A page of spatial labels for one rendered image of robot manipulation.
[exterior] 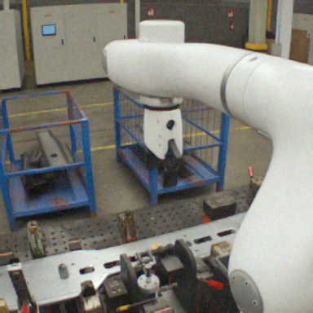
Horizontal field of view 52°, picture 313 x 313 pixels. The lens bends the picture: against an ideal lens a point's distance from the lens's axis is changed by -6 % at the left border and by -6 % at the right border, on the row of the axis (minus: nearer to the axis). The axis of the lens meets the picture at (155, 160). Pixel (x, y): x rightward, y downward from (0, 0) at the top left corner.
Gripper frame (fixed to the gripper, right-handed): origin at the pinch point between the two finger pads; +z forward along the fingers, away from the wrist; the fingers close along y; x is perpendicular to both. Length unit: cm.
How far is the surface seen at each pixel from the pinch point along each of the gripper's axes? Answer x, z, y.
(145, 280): 2.7, 34.1, 3.4
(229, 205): -48, 43, 38
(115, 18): -226, -16, 800
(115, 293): 12.1, 32.9, 0.7
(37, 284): 32, 45, 24
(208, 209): -40, 45, 41
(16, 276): 35.3, 24.7, 6.3
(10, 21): 34, -26, 801
